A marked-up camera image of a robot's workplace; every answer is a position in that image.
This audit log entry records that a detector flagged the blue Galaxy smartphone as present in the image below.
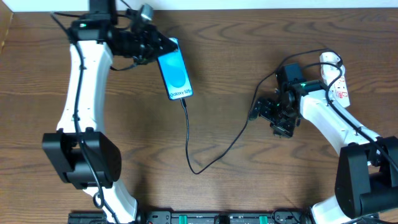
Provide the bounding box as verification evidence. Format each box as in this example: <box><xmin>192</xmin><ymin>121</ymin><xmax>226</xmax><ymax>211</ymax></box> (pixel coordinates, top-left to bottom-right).
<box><xmin>157</xmin><ymin>37</ymin><xmax>193</xmax><ymax>100</ymax></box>

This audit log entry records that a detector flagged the white power strip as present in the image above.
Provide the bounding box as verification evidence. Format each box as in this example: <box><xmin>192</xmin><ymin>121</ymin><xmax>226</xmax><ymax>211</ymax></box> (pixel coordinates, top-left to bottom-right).
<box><xmin>320</xmin><ymin>52</ymin><xmax>350</xmax><ymax>108</ymax></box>

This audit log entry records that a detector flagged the black USB charging cable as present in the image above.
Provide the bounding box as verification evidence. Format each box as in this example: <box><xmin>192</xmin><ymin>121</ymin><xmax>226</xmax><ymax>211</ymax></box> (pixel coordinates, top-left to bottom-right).
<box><xmin>180</xmin><ymin>47</ymin><xmax>344</xmax><ymax>175</ymax></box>

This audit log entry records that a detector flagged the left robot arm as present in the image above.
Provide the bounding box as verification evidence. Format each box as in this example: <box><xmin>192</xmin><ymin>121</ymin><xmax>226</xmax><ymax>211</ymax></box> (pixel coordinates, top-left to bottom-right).
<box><xmin>42</xmin><ymin>1</ymin><xmax>177</xmax><ymax>223</ymax></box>

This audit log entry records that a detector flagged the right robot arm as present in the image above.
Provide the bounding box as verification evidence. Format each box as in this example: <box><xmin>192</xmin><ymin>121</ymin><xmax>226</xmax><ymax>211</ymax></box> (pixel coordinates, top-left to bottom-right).
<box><xmin>248</xmin><ymin>62</ymin><xmax>397</xmax><ymax>223</ymax></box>

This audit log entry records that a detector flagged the white USB charger plug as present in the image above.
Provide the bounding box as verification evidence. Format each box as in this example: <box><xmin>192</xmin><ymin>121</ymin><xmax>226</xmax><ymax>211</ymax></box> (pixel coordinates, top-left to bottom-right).
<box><xmin>320</xmin><ymin>63</ymin><xmax>346</xmax><ymax>85</ymax></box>

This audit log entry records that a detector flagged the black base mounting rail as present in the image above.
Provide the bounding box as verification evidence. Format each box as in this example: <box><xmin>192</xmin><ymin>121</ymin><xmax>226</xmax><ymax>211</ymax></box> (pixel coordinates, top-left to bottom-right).
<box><xmin>67</xmin><ymin>210</ymin><xmax>380</xmax><ymax>224</ymax></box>

